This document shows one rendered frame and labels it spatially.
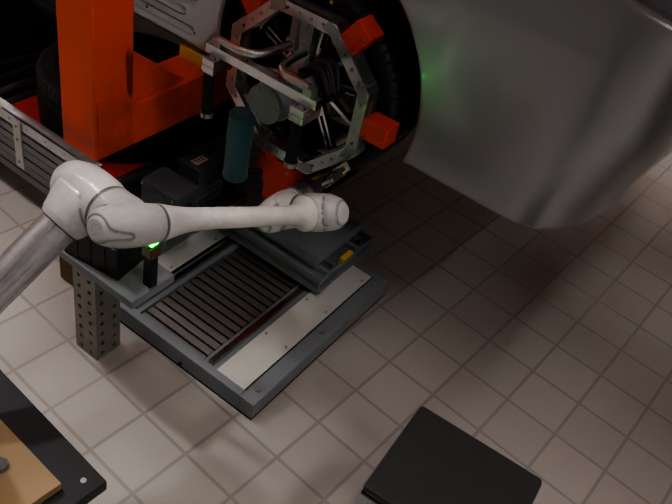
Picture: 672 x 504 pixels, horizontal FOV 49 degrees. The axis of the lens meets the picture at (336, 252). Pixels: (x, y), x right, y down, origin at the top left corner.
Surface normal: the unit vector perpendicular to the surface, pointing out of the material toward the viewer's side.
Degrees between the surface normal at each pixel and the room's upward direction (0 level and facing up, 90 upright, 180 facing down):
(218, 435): 0
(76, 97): 90
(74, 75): 90
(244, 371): 0
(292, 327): 0
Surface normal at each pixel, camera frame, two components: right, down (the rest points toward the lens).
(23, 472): 0.15, -0.77
